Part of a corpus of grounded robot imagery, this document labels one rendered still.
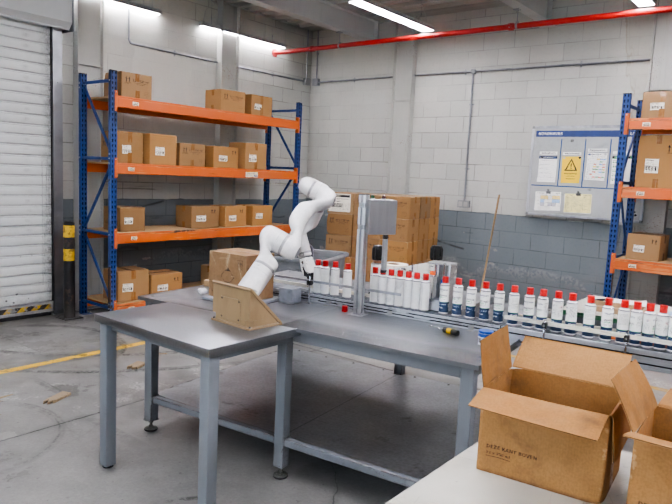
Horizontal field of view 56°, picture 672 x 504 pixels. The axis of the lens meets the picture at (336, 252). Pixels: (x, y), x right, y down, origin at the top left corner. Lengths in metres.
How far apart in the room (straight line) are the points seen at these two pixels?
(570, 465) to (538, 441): 0.10
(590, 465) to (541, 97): 6.48
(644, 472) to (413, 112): 7.41
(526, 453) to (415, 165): 7.03
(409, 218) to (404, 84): 2.43
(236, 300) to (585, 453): 1.88
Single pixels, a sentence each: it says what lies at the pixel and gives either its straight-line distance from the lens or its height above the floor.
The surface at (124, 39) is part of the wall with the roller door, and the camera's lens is 7.84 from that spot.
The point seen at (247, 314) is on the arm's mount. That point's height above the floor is 0.91.
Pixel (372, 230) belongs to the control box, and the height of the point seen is 1.31.
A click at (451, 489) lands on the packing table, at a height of 0.78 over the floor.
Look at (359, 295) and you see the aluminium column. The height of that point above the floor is 0.94.
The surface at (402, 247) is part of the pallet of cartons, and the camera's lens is 7.07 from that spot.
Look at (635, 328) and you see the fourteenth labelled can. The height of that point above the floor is 0.96.
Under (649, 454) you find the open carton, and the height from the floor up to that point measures 0.98.
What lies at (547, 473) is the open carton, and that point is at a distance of 1.90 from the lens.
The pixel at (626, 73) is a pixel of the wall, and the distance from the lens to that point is 7.76.
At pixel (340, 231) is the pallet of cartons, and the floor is 0.94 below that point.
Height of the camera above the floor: 1.60
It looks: 7 degrees down
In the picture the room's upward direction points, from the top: 3 degrees clockwise
